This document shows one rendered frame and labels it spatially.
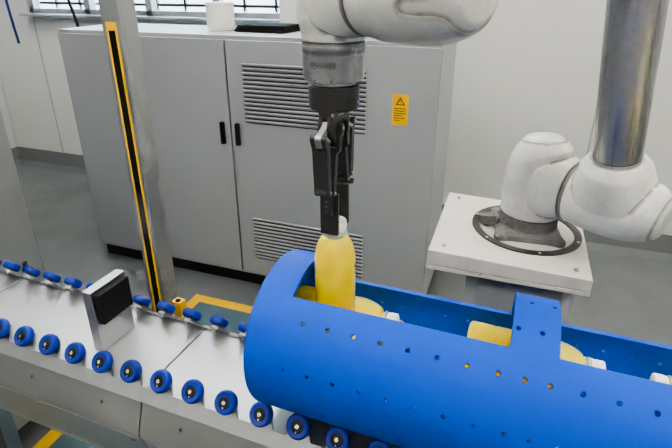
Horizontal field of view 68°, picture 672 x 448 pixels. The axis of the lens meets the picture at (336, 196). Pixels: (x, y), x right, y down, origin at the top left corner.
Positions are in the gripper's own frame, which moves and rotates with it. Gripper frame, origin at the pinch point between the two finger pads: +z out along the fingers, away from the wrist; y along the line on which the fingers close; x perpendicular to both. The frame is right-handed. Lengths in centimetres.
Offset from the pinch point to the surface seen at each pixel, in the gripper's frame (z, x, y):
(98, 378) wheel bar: 42, -49, 11
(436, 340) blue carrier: 14.6, 19.0, 8.2
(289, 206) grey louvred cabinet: 78, -86, -153
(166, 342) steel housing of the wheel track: 42, -43, -4
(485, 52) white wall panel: 9, -4, -282
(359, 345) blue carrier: 16.9, 7.9, 10.6
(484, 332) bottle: 16.7, 25.3, 1.1
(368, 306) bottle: 21.0, 4.5, -4.8
